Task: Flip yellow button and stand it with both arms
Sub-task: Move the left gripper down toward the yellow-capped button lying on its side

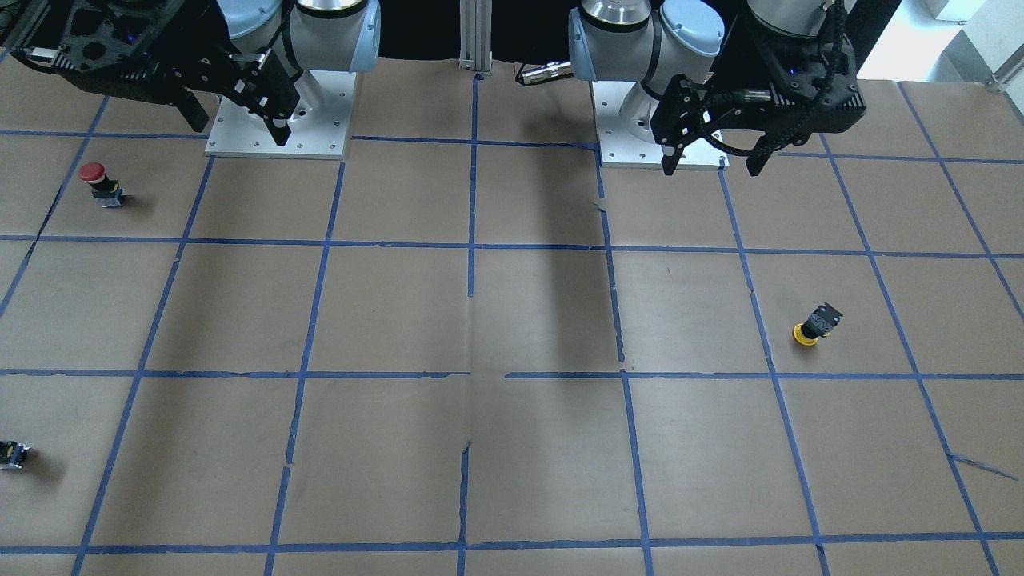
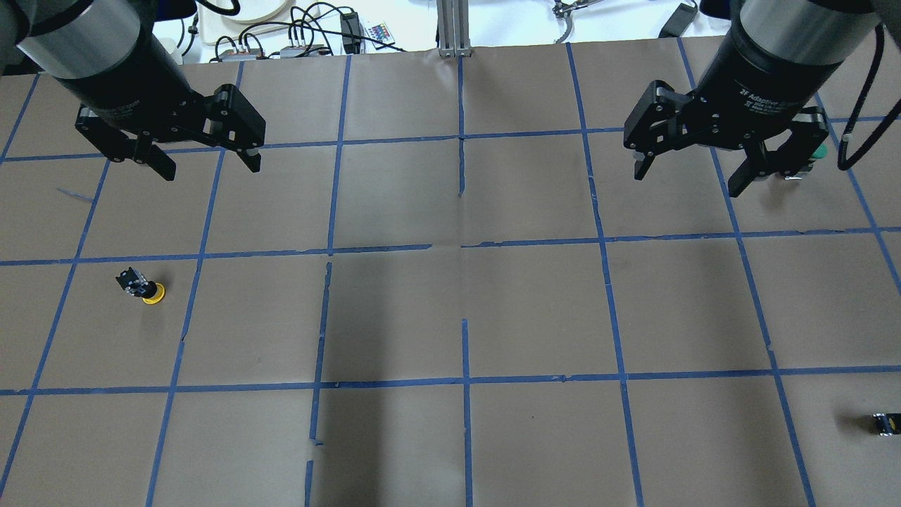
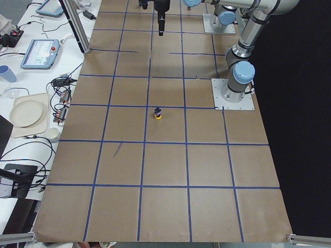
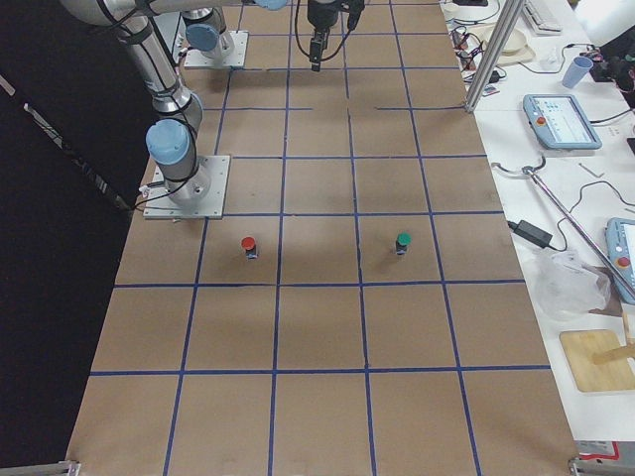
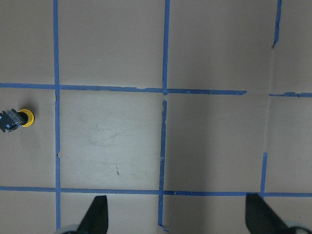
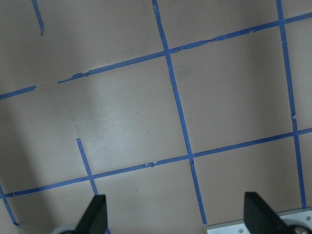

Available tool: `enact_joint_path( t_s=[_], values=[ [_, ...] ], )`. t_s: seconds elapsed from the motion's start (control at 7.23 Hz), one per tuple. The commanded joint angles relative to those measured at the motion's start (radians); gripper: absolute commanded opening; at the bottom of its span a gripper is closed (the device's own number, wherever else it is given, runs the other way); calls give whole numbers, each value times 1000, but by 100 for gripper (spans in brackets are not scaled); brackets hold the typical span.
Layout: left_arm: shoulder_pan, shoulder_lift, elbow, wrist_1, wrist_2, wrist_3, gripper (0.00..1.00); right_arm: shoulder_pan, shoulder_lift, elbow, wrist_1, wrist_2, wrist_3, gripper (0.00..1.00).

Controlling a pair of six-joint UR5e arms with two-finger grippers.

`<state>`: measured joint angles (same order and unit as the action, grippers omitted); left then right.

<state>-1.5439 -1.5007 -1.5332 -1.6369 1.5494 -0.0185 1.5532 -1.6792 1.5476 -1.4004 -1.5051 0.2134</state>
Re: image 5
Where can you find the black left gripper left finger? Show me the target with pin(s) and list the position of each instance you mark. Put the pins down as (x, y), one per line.
(95, 220)

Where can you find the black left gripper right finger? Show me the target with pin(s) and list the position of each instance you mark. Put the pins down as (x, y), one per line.
(261, 219)

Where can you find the yellow push button switch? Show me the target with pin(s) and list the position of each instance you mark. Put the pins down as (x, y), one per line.
(11, 120)

